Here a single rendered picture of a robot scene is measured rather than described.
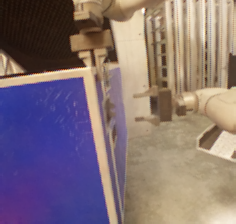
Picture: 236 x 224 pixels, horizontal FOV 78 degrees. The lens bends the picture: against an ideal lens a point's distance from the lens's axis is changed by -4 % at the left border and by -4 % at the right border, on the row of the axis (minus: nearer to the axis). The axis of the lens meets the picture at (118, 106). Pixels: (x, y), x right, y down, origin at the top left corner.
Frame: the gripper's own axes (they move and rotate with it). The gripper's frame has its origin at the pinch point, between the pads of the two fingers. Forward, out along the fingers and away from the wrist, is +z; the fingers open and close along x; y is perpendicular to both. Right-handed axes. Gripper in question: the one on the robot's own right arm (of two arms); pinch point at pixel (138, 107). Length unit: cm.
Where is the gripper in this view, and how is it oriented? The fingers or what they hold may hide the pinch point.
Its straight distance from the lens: 64.2
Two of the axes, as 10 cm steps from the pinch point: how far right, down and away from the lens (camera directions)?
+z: -9.9, 0.9, 1.1
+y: 0.8, -2.7, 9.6
